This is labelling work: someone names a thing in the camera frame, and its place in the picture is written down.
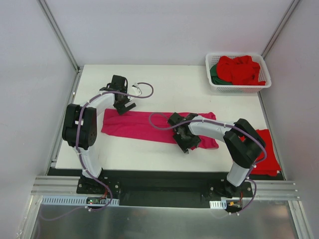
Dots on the red crumpled t shirt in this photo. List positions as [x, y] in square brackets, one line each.
[242, 71]

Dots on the pink t shirt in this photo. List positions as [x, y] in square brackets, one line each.
[136, 125]

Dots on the green t shirt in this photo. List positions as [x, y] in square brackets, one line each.
[214, 77]

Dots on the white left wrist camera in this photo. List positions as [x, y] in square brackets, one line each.
[135, 91]

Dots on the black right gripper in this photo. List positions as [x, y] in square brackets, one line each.
[186, 143]

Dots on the white plastic laundry basket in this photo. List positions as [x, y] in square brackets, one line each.
[213, 58]

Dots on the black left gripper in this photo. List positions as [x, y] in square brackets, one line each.
[125, 107]

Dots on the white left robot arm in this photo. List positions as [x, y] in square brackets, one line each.
[80, 131]

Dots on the aluminium frame rail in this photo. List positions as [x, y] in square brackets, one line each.
[191, 191]

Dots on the folded red t shirt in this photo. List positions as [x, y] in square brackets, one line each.
[269, 166]

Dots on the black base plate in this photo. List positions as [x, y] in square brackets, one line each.
[123, 173]

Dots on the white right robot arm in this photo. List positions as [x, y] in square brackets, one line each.
[243, 143]

